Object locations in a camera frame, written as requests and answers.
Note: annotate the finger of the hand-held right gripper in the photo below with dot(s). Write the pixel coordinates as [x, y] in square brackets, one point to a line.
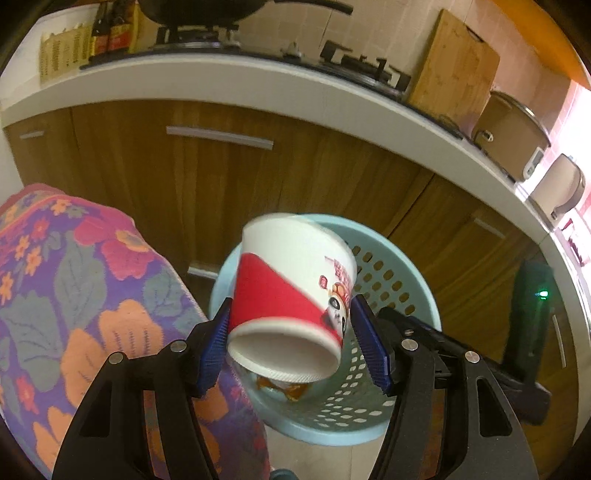
[415, 328]

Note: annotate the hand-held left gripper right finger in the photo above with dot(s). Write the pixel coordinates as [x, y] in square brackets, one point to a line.
[371, 350]

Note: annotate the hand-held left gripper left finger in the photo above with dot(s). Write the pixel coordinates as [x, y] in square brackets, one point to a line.
[214, 355]

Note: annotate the red and white paper cup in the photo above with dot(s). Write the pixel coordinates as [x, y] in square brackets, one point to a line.
[277, 286]

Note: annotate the light blue plastic basket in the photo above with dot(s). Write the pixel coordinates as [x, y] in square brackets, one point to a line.
[323, 434]

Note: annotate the orange crumpled wrapper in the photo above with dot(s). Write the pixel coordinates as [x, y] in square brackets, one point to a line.
[284, 391]

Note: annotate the white kitchen appliance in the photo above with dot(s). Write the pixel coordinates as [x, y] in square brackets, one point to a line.
[558, 187]

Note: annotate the floral printed blanket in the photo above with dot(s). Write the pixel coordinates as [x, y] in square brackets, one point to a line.
[92, 286]

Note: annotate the wide wooden cabinet door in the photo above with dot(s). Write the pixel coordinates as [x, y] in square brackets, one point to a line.
[231, 194]

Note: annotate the beige rice cooker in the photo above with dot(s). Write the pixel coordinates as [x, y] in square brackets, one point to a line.
[508, 134]

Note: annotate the narrow wooden cabinet door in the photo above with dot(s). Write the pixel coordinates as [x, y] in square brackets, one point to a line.
[41, 161]

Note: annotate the wooden cutting board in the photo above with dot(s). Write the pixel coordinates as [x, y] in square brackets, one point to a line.
[455, 69]

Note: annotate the black burner grate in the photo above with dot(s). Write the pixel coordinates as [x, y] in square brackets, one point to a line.
[364, 64]
[198, 36]

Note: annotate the stove knob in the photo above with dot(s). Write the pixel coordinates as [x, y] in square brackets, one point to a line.
[292, 50]

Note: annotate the black glass gas stove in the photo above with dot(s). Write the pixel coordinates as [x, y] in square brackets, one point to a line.
[258, 48]

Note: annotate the yellow oil bottle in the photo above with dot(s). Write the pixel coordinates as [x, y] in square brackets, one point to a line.
[143, 27]

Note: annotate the beige slotted rack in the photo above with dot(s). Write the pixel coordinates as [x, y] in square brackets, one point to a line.
[64, 53]

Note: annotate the dark sauce bottle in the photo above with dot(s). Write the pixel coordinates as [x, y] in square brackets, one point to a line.
[99, 32]
[120, 30]

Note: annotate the black wok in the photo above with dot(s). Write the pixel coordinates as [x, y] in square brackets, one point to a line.
[207, 7]

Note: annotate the orange wall cabinet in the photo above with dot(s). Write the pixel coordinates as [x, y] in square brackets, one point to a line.
[577, 64]

